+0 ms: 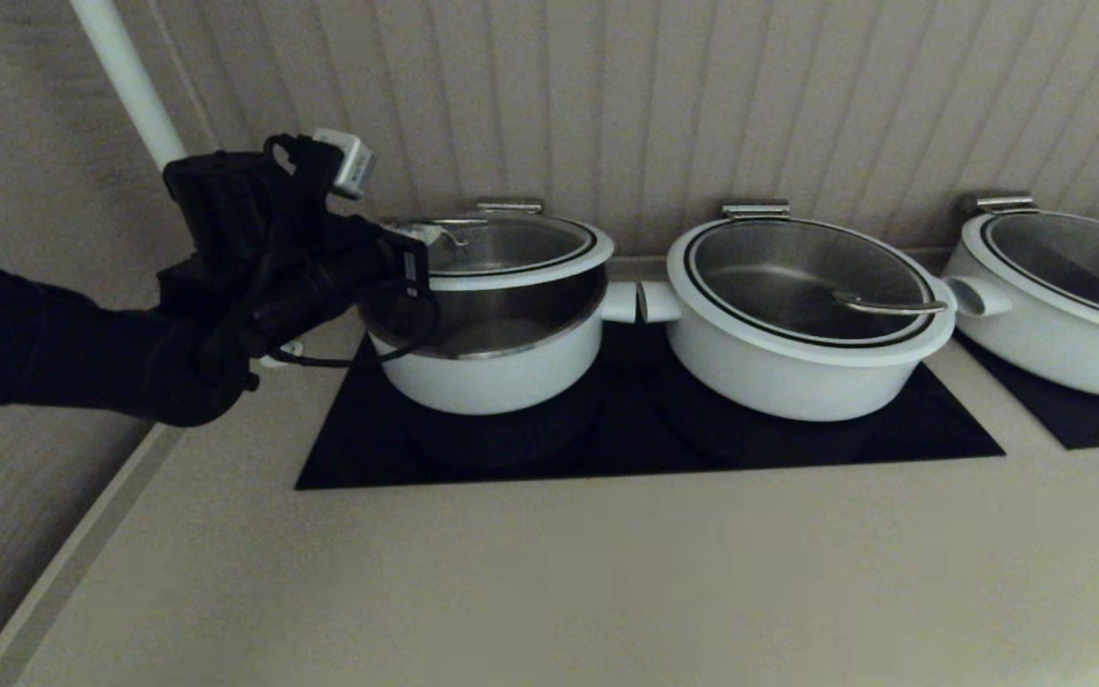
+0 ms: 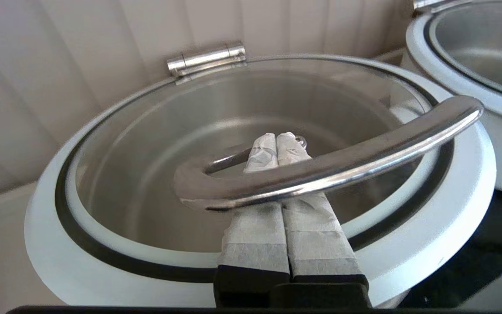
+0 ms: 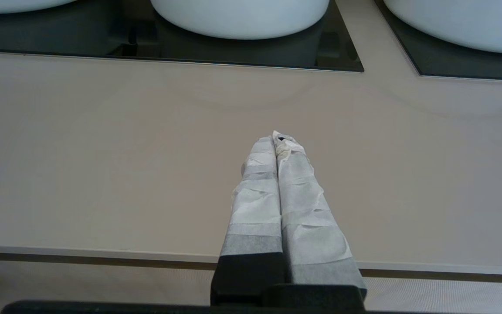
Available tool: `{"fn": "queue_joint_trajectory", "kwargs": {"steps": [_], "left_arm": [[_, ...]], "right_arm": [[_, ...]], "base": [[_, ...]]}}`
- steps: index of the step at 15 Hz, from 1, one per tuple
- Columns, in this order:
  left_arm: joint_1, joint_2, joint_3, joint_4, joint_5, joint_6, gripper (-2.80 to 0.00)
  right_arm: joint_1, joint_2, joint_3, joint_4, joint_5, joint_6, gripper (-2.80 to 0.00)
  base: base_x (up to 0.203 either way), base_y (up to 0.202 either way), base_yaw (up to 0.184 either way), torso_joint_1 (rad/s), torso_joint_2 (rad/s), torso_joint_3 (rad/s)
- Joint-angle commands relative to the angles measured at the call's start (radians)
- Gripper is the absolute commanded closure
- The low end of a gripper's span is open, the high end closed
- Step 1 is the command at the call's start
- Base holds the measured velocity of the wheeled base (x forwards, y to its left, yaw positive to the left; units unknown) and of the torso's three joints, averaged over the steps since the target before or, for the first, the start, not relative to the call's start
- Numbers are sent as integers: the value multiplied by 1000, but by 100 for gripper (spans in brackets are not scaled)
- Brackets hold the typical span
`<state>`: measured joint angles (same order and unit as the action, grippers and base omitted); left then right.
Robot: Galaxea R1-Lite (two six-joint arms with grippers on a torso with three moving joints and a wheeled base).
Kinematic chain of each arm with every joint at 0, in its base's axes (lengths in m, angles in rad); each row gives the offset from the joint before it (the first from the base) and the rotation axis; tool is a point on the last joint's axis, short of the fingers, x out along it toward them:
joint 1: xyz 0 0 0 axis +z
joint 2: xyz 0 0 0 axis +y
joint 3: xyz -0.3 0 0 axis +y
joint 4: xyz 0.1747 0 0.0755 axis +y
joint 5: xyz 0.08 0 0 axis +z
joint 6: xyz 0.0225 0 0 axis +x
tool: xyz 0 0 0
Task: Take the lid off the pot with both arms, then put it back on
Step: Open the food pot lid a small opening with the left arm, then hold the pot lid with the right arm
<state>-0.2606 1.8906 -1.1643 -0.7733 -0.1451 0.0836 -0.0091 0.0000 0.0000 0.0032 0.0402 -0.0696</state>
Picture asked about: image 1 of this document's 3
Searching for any glass lid with white rim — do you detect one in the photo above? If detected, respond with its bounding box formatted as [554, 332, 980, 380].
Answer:
[378, 211, 616, 293]
[962, 210, 1099, 344]
[666, 218, 959, 369]

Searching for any white pot with side handles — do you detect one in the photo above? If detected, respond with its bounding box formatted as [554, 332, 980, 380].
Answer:
[359, 267, 642, 417]
[638, 218, 961, 424]
[943, 210, 1099, 401]

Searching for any stainless steel inner pan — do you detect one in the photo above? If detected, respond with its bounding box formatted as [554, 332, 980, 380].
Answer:
[361, 267, 609, 362]

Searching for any wide black glass cooktop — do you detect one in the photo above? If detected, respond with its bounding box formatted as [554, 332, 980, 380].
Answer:
[295, 320, 1006, 491]

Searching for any white round pole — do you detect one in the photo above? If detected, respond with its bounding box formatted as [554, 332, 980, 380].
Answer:
[71, 0, 303, 369]

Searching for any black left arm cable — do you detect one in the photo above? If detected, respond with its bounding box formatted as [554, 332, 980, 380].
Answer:
[268, 277, 442, 369]

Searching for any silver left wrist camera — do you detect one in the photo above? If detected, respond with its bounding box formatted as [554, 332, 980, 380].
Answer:
[312, 129, 376, 200]

